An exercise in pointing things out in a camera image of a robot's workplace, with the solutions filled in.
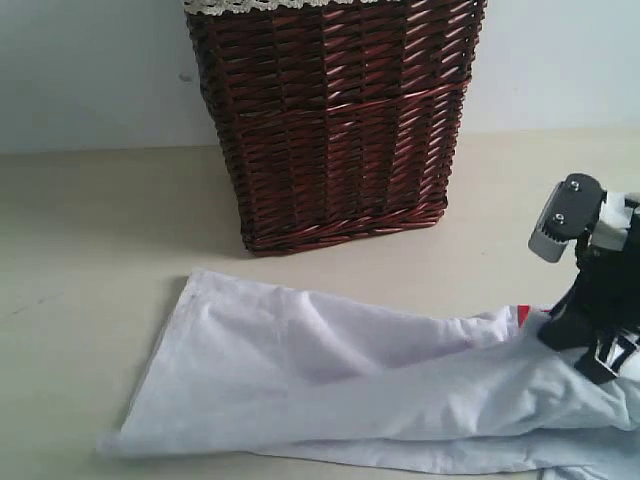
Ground dark red wicker basket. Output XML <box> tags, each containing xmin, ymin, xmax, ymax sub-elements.
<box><xmin>184</xmin><ymin>0</ymin><xmax>486</xmax><ymax>256</ymax></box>

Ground white t-shirt red patch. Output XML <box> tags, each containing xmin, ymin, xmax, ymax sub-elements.
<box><xmin>100</xmin><ymin>270</ymin><xmax>639</xmax><ymax>479</ymax></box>

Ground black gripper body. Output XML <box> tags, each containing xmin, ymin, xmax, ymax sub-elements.
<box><xmin>549</xmin><ymin>209</ymin><xmax>640</xmax><ymax>386</ymax></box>

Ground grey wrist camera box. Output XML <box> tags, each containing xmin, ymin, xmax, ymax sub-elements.
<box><xmin>528</xmin><ymin>173</ymin><xmax>639</xmax><ymax>263</ymax></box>

